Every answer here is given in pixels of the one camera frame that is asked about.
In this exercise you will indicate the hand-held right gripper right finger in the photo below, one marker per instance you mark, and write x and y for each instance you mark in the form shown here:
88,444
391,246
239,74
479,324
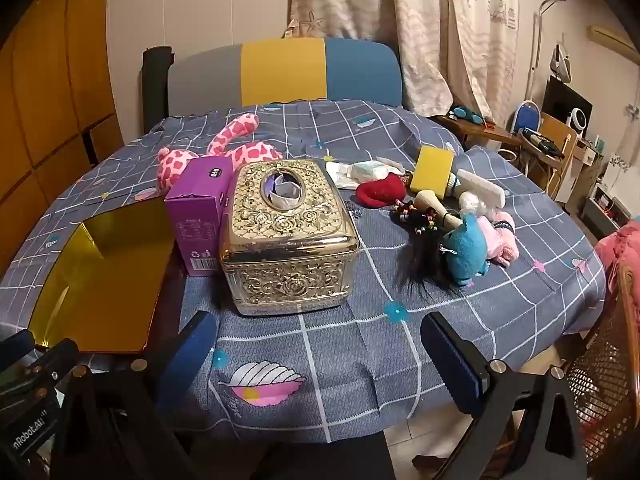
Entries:
452,360

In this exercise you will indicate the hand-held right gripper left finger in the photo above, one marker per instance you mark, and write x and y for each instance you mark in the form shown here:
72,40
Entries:
192,351

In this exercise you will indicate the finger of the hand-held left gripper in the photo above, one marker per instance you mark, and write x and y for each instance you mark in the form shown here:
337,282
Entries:
17,342

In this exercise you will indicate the shiny gold tray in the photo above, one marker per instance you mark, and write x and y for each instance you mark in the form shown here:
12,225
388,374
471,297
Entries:
100,285

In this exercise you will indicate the blue plush toy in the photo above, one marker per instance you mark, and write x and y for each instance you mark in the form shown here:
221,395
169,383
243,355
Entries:
465,250

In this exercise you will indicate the small pink plush toy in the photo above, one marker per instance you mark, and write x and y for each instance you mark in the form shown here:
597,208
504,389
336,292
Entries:
500,240

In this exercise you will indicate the white fluffy pompom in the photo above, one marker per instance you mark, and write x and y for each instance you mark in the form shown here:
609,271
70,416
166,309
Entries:
472,203

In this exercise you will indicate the white knit gloves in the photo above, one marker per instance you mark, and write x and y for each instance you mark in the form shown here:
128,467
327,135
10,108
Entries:
454,185

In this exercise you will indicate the red fuzzy hat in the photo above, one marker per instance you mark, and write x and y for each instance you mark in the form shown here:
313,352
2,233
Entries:
380,192

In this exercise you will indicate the black hair wig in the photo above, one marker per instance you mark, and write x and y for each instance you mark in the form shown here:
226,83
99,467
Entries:
425,255

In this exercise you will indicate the purple cardboard box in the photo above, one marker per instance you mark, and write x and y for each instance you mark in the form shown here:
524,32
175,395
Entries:
195,220

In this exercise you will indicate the gold ornate tissue box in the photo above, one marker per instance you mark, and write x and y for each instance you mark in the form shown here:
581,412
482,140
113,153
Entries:
285,240

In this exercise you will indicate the rattan chair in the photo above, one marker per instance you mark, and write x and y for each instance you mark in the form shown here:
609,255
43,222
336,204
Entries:
610,375

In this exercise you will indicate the white sponge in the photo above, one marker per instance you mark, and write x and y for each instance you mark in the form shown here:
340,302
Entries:
480,185

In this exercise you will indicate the pink spotted plush toy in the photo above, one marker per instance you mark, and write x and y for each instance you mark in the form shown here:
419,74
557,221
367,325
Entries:
175,165

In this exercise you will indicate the yellow sponge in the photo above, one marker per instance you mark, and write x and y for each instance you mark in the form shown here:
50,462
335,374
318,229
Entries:
432,170

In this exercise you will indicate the pink garment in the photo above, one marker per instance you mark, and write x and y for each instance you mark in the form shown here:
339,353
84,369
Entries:
622,250

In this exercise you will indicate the white wet wipes packet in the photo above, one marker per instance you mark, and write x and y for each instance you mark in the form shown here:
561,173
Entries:
370,172

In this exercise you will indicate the wooden side table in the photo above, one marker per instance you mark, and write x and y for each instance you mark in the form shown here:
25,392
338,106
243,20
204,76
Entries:
480,132

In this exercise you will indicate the wooden wardrobe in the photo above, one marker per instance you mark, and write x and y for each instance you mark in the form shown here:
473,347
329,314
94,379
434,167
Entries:
50,110

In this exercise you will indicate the wooden cabinet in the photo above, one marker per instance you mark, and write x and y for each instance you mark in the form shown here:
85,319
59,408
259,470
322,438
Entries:
555,135

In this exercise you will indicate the blue folding chair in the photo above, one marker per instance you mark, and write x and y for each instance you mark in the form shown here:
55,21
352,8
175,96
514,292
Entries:
527,115

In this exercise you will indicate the grey-blue printed tablecloth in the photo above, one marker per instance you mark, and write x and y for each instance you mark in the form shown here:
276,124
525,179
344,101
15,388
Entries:
325,125

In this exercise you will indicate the white round fan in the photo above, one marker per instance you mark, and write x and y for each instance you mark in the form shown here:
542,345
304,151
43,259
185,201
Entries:
577,120

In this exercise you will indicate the black monitor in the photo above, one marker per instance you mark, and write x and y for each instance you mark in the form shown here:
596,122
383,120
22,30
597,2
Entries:
557,100

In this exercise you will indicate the garment steamer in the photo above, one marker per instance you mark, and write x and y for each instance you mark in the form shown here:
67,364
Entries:
560,62

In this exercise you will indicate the beige printed curtain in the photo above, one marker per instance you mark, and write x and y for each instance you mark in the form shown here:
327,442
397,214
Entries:
440,35

